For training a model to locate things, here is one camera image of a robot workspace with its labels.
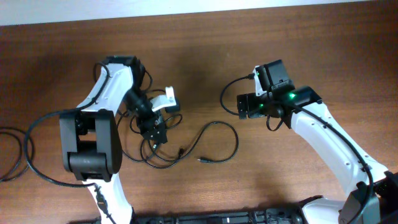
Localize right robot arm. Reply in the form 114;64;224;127
237;60;397;223

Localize black usb cables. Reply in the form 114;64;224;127
116;108;239;169

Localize left camera cable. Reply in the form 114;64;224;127
24;62;167;224

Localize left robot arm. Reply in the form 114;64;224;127
60;56;177;223

